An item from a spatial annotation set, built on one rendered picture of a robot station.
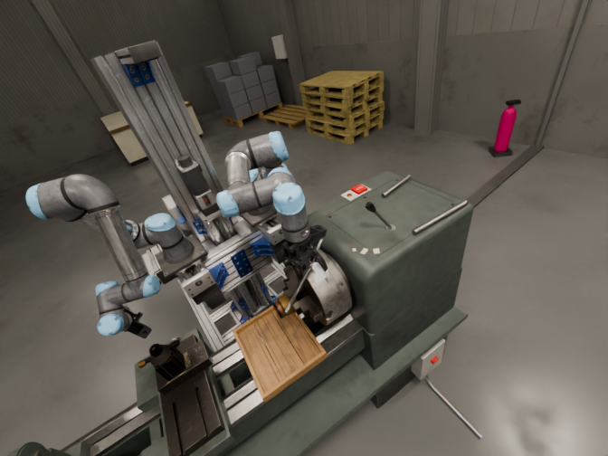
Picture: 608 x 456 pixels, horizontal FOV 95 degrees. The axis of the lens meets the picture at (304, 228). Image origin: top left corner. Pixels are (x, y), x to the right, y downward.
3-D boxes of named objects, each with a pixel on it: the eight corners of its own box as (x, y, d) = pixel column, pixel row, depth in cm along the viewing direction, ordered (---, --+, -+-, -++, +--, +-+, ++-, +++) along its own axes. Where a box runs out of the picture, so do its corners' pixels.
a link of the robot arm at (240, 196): (218, 144, 112) (211, 194, 71) (244, 137, 113) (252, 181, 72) (229, 171, 118) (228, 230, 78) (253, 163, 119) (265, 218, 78)
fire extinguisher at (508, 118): (517, 150, 364) (532, 98, 323) (506, 159, 353) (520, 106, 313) (493, 147, 384) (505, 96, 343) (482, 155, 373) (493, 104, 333)
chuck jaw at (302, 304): (314, 289, 116) (331, 308, 107) (316, 297, 119) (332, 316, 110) (291, 304, 113) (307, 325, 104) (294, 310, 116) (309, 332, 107)
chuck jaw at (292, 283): (306, 281, 122) (294, 257, 120) (310, 283, 117) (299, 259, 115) (284, 295, 118) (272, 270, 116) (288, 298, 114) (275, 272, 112)
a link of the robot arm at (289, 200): (298, 175, 71) (306, 194, 65) (304, 208, 79) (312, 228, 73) (268, 185, 71) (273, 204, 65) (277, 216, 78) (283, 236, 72)
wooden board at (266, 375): (288, 301, 144) (286, 297, 141) (327, 356, 117) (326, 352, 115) (234, 335, 135) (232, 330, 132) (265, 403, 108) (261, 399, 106)
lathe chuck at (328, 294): (305, 272, 142) (300, 236, 118) (343, 324, 125) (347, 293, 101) (289, 282, 140) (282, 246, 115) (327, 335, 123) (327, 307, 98)
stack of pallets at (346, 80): (386, 126, 512) (385, 70, 455) (352, 146, 478) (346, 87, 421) (338, 117, 603) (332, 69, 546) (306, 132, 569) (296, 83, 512)
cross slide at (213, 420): (197, 338, 130) (193, 333, 128) (225, 429, 99) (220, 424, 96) (159, 362, 125) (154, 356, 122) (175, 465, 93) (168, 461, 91)
